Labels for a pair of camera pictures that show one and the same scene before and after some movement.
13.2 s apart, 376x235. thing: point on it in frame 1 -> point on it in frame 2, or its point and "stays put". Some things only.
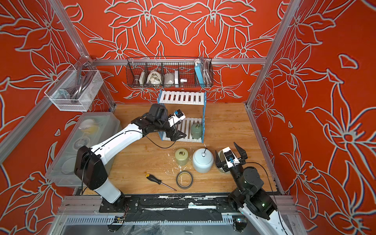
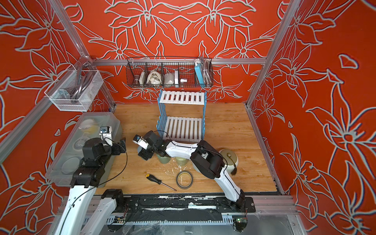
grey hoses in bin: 83,77 stays put
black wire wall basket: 170,72 stays put
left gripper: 171,135 -> 117,150
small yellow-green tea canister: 181,155 stays put
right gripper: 243,153 -> 143,153
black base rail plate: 174,208 stays put
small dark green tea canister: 196,130 -> 163,160
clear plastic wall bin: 75,90 stays put
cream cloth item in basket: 154,78 stays put
